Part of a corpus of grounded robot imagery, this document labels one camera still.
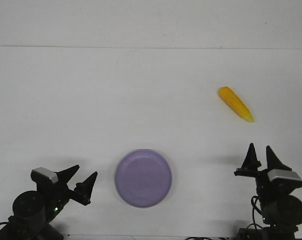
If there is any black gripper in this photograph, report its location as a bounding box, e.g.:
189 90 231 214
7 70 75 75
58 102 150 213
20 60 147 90
234 143 302 200
36 164 98 213

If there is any purple round plate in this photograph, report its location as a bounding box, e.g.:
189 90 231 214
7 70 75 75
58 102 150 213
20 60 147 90
114 149 173 208

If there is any yellow corn cob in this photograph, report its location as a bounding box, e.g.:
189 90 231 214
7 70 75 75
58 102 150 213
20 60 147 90
218 86 255 123

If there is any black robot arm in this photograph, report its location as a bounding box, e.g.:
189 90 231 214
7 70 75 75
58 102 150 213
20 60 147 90
234 143 302 240
0 165 98 240

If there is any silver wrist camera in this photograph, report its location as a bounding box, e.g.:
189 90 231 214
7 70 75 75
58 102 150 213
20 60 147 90
267 169 302 182
30 167 58 185

